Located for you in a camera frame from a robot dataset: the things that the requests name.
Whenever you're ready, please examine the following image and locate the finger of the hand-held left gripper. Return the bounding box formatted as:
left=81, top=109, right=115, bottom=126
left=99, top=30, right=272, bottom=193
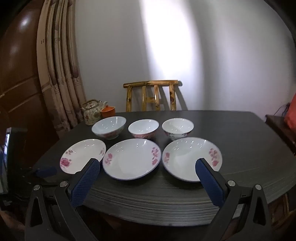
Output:
left=23, top=167, right=57, bottom=179

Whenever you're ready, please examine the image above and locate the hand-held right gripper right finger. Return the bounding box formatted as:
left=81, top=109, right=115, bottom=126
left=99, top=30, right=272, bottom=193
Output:
left=195, top=158, right=271, bottom=241

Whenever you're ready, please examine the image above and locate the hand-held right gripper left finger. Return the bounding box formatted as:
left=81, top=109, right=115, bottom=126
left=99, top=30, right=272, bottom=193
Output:
left=24, top=158, right=100, bottom=241

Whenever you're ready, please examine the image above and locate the stack of white plates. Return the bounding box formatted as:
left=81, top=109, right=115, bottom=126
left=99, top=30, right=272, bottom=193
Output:
left=60, top=138, right=106, bottom=175

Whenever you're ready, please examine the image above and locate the white pink-blossom plate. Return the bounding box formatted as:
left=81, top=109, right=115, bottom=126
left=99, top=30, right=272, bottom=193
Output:
left=162, top=137, right=223, bottom=182
left=102, top=138, right=162, bottom=180

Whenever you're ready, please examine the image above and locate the wide pale blue bowl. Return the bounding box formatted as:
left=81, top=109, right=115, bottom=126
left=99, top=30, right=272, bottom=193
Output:
left=92, top=116, right=127, bottom=140

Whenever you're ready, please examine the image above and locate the white floral bowl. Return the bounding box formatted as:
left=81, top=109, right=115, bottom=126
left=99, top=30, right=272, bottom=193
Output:
left=162, top=118, right=194, bottom=141

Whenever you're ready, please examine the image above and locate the pink floral bowl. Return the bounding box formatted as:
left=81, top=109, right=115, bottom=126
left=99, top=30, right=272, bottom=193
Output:
left=128, top=119, right=159, bottom=140

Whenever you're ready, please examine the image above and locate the floral ceramic teapot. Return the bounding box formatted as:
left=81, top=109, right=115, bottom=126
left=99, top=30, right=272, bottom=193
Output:
left=81, top=99, right=109, bottom=126

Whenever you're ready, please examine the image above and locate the orange lidded cup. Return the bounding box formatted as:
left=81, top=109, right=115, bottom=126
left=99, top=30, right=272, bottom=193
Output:
left=100, top=105, right=116, bottom=118

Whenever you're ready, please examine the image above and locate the brown wooden door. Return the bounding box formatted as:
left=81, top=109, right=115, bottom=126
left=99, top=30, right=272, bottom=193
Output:
left=0, top=5, right=55, bottom=163

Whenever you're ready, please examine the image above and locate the dark wooden side cabinet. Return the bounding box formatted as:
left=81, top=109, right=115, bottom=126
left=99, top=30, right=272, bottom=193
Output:
left=265, top=114, right=296, bottom=156

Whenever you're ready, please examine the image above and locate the wooden chair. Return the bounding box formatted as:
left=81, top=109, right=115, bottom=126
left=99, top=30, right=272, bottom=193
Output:
left=123, top=80, right=182, bottom=112

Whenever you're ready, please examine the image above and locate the beige patterned curtain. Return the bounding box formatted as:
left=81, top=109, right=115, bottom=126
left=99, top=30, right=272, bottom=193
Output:
left=36, top=0, right=87, bottom=139

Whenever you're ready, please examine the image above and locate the red bag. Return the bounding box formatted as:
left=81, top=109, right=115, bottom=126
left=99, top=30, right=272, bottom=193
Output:
left=284, top=93, right=296, bottom=131

